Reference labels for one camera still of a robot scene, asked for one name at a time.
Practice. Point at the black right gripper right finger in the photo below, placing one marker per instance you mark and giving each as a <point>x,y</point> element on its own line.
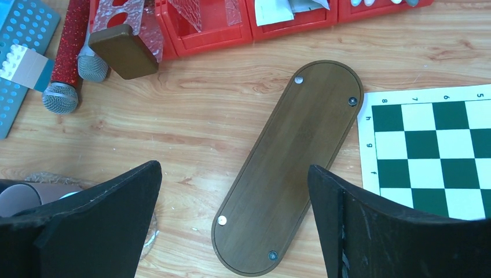
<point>365,235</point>

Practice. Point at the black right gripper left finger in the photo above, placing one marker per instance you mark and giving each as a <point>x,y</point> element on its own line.
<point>97,232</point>

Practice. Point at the purple grey mug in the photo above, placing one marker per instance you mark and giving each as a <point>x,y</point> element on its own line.
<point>17,196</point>

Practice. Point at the brown oval wooden tray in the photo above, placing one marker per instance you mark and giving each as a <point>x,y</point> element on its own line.
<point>267,202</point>

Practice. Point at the light blue toothbrush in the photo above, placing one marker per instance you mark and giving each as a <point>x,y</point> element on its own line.
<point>355,3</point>

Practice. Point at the red bin with toothpaste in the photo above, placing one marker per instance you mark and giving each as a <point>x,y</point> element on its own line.
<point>304,21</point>

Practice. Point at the grey toothpaste tube right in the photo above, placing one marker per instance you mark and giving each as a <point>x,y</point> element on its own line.
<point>299,6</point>

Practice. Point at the white toothpaste tube left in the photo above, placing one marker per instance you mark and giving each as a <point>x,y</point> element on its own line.
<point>272,11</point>

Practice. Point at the green white chessboard mat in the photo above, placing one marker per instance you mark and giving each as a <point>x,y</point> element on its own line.
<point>429,149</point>

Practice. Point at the red glitter microphone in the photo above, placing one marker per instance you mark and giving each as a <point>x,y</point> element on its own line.
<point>61,96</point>

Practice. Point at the silver microphone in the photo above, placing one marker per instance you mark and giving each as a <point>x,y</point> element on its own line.
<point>91,67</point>

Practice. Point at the white toy brick block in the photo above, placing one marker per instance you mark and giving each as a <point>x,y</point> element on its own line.
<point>26,67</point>

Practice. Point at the red bin with clear sheet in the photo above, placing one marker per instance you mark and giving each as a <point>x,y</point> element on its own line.
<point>187,42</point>

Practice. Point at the light blue plastic basket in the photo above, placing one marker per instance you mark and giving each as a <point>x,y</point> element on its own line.
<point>27,28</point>

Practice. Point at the red bin with toothbrushes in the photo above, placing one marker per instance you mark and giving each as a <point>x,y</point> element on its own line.
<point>347,13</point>

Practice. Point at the clear textured plastic sheet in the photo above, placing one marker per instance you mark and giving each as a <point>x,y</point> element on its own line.
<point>208,15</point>

